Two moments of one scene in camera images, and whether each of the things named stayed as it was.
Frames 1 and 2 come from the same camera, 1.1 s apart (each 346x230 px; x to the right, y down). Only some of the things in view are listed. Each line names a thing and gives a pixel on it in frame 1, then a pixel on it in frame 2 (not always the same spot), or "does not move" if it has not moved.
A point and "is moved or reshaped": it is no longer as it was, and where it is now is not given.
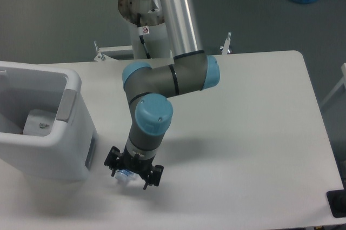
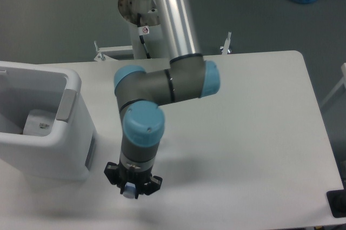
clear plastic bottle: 124,176 is moved or reshaped
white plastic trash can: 67,153 does not move
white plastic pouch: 39,122 does not move
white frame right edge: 343,68 does not move
